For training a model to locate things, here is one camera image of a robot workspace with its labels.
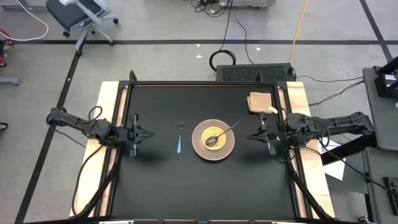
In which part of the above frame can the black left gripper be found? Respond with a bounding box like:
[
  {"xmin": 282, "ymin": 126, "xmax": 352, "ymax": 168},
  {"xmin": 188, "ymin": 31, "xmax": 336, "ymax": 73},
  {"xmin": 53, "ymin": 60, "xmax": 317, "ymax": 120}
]
[{"xmin": 117, "ymin": 112, "xmax": 155, "ymax": 158}]

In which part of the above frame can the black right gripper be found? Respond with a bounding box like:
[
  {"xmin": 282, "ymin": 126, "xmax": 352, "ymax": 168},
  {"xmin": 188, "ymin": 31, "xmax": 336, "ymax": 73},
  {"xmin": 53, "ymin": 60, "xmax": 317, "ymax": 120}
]
[{"xmin": 246, "ymin": 111, "xmax": 285, "ymax": 156}]

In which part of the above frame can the fork with blue handle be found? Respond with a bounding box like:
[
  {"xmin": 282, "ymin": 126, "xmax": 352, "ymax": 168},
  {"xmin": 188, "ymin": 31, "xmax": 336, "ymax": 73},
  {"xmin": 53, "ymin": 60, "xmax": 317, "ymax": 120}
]
[{"xmin": 176, "ymin": 120, "xmax": 185, "ymax": 155}]

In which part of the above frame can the blue patterned bowl yellow inside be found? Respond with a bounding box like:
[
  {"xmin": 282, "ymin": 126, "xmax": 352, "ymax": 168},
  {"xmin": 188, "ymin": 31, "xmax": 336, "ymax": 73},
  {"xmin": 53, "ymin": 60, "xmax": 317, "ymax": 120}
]
[{"xmin": 200, "ymin": 125, "xmax": 227, "ymax": 151}]

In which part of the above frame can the metal spoon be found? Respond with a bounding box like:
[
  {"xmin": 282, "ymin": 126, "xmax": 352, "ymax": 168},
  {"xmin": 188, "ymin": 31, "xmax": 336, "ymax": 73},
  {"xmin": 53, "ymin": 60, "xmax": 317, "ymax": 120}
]
[{"xmin": 204, "ymin": 121, "xmax": 241, "ymax": 147}]

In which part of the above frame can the tan folded cloth napkin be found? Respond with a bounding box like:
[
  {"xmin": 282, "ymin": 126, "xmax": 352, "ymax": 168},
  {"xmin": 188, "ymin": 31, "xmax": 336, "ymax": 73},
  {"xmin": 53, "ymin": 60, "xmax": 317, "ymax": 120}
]
[{"xmin": 247, "ymin": 91, "xmax": 279, "ymax": 115}]

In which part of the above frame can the beige round plate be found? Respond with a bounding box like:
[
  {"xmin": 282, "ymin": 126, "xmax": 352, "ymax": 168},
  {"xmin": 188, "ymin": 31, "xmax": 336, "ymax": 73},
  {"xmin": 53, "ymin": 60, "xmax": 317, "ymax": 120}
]
[{"xmin": 191, "ymin": 118, "xmax": 236, "ymax": 162}]

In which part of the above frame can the wooden side board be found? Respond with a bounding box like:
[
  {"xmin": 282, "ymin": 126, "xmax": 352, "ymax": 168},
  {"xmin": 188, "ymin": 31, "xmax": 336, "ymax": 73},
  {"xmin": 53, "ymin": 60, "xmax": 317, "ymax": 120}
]
[
  {"xmin": 68, "ymin": 81, "xmax": 129, "ymax": 218},
  {"xmin": 277, "ymin": 81, "xmax": 336, "ymax": 219}
]

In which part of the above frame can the black computer case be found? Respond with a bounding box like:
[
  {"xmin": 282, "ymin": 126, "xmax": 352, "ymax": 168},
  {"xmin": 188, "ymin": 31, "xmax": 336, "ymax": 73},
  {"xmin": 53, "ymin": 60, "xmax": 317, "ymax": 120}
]
[{"xmin": 215, "ymin": 62, "xmax": 296, "ymax": 83}]

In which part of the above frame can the white paper sheet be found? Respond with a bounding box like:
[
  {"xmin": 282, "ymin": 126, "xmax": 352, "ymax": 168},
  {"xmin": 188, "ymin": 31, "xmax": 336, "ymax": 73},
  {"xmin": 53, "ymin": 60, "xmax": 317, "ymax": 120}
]
[{"xmin": 316, "ymin": 138, "xmax": 347, "ymax": 182}]

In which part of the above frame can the grey desk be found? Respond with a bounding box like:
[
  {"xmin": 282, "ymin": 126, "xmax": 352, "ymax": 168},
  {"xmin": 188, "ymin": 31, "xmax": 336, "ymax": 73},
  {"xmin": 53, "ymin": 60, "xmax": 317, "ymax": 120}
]
[
  {"xmin": 362, "ymin": 66, "xmax": 398, "ymax": 152},
  {"xmin": 362, "ymin": 146, "xmax": 398, "ymax": 224}
]

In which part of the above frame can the silver metal box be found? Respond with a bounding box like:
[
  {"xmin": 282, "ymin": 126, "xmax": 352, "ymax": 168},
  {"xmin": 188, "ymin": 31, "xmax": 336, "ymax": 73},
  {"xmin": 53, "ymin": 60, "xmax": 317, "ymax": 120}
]
[{"xmin": 218, "ymin": 0, "xmax": 277, "ymax": 10}]

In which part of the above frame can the black box device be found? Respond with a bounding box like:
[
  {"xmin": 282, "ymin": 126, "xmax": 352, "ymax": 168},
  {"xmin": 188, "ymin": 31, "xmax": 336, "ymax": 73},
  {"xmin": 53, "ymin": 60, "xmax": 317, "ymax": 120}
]
[{"xmin": 374, "ymin": 70, "xmax": 398, "ymax": 100}]

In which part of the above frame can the black keyboard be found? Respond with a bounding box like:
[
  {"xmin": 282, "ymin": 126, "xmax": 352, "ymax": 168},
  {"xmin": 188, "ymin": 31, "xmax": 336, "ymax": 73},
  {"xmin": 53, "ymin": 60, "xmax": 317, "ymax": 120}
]
[{"xmin": 382, "ymin": 176, "xmax": 398, "ymax": 208}]

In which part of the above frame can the grey furniture leg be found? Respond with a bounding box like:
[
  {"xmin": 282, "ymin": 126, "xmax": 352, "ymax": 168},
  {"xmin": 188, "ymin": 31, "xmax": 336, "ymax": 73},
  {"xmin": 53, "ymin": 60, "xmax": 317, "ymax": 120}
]
[{"xmin": 0, "ymin": 75, "xmax": 21, "ymax": 87}]

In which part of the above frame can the red object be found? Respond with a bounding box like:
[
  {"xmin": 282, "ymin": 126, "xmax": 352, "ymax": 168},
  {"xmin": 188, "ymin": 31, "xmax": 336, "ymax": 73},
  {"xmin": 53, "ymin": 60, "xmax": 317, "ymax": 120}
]
[{"xmin": 0, "ymin": 27, "xmax": 14, "ymax": 68}]

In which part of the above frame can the black diagonal frame strut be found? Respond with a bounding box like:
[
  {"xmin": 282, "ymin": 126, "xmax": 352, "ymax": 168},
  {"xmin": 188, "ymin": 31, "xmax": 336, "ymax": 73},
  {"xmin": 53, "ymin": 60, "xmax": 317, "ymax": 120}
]
[
  {"xmin": 283, "ymin": 154, "xmax": 335, "ymax": 220},
  {"xmin": 73, "ymin": 148, "xmax": 122, "ymax": 218}
]

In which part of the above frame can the black table frame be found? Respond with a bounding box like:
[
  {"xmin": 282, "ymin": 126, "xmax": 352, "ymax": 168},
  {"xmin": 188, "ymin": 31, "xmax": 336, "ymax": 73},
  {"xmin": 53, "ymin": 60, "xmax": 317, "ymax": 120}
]
[{"xmin": 105, "ymin": 80, "xmax": 300, "ymax": 224}]

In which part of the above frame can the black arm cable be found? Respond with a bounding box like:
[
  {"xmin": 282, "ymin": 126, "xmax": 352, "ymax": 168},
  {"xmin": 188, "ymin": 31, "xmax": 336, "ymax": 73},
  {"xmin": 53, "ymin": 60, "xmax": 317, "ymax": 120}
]
[
  {"xmin": 320, "ymin": 127, "xmax": 398, "ymax": 200},
  {"xmin": 71, "ymin": 143, "xmax": 105, "ymax": 218}
]

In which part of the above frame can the black floor cable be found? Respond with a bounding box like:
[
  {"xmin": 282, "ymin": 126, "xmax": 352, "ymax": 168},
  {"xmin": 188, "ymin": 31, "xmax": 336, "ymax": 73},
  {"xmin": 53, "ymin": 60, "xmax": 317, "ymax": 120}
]
[
  {"xmin": 231, "ymin": 9, "xmax": 256, "ymax": 65},
  {"xmin": 307, "ymin": 80, "xmax": 366, "ymax": 108},
  {"xmin": 294, "ymin": 73, "xmax": 365, "ymax": 84}
]

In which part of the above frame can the black frame beam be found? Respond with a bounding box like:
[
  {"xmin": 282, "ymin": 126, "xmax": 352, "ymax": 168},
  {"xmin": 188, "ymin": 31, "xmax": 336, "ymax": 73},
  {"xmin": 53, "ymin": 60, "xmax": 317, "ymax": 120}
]
[{"xmin": 319, "ymin": 132, "xmax": 379, "ymax": 166}]

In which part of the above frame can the coiled black cable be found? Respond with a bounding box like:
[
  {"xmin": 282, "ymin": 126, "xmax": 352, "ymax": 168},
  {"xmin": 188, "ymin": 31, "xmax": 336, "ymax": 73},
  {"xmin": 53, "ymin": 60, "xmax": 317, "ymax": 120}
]
[{"xmin": 208, "ymin": 0, "xmax": 238, "ymax": 72}]

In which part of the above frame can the long yellow cable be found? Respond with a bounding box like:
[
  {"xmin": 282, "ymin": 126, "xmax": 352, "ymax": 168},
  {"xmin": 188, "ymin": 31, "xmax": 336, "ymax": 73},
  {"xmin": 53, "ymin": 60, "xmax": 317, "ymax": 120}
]
[{"xmin": 288, "ymin": 0, "xmax": 310, "ymax": 65}]

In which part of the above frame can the black cable bundle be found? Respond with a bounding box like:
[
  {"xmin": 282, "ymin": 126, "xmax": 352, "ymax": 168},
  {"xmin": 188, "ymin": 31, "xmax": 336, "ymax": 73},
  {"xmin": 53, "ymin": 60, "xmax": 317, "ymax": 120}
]
[{"xmin": 190, "ymin": 0, "xmax": 233, "ymax": 19}]

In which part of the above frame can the office chair with pale frame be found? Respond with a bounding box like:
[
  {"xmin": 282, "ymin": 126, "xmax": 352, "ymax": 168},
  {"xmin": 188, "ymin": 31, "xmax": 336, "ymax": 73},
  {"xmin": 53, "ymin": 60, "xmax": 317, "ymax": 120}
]
[{"xmin": 45, "ymin": 0, "xmax": 120, "ymax": 57}]

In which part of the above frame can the white cable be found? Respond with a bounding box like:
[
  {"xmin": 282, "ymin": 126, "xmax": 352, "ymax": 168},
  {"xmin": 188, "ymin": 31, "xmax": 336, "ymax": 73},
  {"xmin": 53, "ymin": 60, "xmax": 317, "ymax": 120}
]
[{"xmin": 0, "ymin": 0, "xmax": 50, "ymax": 42}]

